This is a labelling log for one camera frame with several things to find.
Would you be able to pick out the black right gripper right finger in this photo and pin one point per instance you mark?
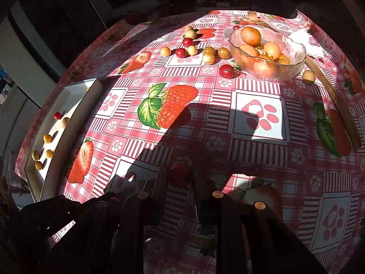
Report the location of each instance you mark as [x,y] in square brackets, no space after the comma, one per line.
[206,196]

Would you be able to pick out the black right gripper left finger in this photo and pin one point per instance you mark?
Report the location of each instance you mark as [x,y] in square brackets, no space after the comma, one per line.
[153,205]

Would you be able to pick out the red cherry tomato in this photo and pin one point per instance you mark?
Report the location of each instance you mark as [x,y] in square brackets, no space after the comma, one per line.
[57,115]
[227,71]
[179,175]

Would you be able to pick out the pale longan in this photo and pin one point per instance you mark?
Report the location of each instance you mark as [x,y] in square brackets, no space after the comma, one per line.
[308,77]
[35,155]

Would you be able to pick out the yellow cherry tomato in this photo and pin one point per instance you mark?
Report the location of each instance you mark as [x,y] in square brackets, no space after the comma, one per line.
[49,153]

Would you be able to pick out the brown kiwi fruit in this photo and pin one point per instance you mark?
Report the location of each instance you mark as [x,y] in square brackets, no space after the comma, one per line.
[64,122]

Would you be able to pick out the large yellow tomato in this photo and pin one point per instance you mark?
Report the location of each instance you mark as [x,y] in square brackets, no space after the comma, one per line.
[38,165]

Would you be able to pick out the red strawberry print tablecloth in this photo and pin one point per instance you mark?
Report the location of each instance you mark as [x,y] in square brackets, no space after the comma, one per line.
[257,137]

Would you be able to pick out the white shallow tray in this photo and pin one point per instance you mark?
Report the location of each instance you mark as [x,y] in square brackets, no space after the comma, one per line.
[76,102]

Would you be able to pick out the pale longan beside bowl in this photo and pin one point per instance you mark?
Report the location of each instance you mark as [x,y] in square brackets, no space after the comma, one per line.
[308,77]

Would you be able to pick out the wooden stick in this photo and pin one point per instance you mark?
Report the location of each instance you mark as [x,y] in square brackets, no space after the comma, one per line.
[343,110]

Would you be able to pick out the white crumpled tissue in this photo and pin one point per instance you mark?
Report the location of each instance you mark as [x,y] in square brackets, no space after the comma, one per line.
[301,36]

